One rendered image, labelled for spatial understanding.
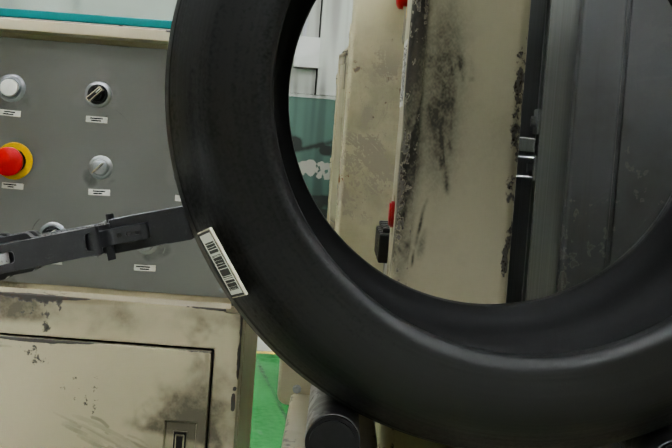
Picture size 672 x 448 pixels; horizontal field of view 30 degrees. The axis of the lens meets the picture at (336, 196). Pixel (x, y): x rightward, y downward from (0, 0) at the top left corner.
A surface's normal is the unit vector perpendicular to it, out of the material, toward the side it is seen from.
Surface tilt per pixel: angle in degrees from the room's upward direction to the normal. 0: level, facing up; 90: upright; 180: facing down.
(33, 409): 90
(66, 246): 86
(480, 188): 90
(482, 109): 90
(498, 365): 101
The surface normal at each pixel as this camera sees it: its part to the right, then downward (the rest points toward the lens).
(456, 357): -0.06, 0.23
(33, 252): 0.23, 0.00
